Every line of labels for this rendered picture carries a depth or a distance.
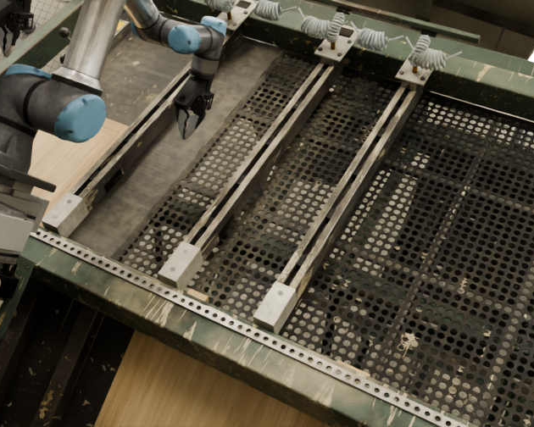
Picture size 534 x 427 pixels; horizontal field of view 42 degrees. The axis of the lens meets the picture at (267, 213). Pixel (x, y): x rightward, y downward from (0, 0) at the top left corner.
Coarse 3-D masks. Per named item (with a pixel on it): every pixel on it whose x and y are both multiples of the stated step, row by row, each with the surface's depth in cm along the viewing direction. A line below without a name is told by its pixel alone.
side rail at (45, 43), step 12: (72, 0) 280; (60, 12) 275; (72, 12) 275; (48, 24) 270; (60, 24) 271; (72, 24) 277; (36, 36) 266; (48, 36) 268; (60, 36) 273; (24, 48) 261; (36, 48) 264; (48, 48) 270; (60, 48) 276; (0, 60) 257; (12, 60) 257; (24, 60) 261; (36, 60) 266; (48, 60) 272; (0, 72) 253
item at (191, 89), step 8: (192, 80) 199; (200, 80) 200; (184, 88) 197; (192, 88) 198; (200, 88) 199; (176, 96) 195; (184, 96) 195; (192, 96) 196; (176, 104) 195; (184, 104) 194
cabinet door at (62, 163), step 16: (112, 128) 235; (48, 144) 232; (64, 144) 232; (80, 144) 231; (96, 144) 231; (112, 144) 230; (32, 160) 228; (48, 160) 228; (64, 160) 227; (80, 160) 227; (96, 160) 226; (48, 176) 223; (64, 176) 222; (80, 176) 222; (32, 192) 219; (48, 192) 218; (64, 192) 218; (48, 208) 214
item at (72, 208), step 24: (240, 0) 264; (240, 24) 254; (168, 96) 238; (144, 120) 231; (168, 120) 236; (120, 144) 223; (144, 144) 228; (96, 168) 216; (120, 168) 221; (72, 192) 210; (96, 192) 214; (48, 216) 205; (72, 216) 207
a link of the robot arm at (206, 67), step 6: (192, 60) 199; (198, 60) 197; (204, 60) 196; (192, 66) 199; (198, 66) 197; (204, 66) 197; (210, 66) 198; (216, 66) 199; (198, 72) 198; (204, 72) 198; (210, 72) 198
